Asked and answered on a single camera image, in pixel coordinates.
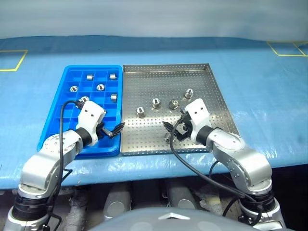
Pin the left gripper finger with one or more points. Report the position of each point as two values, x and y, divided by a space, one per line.
116 130

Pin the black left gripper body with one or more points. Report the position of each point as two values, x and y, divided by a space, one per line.
99 131

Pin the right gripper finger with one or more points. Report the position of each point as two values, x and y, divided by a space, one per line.
169 127

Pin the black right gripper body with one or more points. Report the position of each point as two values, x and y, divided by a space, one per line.
185 127

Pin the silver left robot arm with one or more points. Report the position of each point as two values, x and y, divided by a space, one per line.
48 163

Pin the blue compartment tray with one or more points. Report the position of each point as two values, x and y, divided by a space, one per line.
69 115

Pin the perforated metal tray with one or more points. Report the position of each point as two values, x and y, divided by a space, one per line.
204 79

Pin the grey rounded leg cover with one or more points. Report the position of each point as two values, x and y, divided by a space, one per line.
183 199
116 202

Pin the blue plastic table cover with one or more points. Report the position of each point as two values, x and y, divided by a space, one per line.
264 108

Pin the grey robot torso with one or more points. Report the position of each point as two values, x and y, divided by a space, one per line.
168 221

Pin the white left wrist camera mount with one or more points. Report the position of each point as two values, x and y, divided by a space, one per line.
90 115

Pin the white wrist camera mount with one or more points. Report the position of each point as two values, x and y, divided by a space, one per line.
90 115
198 113

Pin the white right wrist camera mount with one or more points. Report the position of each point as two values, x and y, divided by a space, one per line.
198 113

